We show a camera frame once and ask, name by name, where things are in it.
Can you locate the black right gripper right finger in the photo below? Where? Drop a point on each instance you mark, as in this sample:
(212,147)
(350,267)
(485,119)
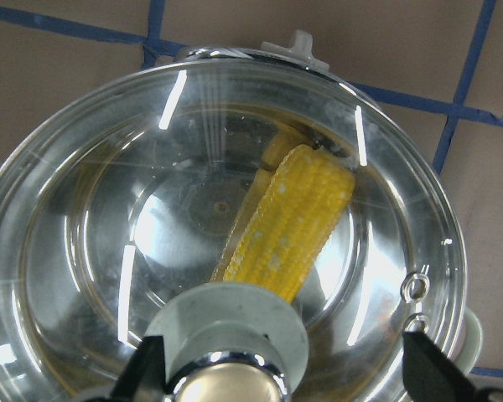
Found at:
(428,375)

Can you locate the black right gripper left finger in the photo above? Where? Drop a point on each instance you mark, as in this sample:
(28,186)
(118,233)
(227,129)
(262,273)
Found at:
(144,377)

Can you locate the glass pot lid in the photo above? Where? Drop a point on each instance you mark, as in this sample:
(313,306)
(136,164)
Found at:
(218,234)

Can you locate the yellow corn cob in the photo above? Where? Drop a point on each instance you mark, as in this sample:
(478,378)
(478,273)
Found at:
(290,210)

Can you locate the pale green cooking pot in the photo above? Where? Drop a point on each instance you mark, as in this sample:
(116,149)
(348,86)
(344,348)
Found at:
(471,335)

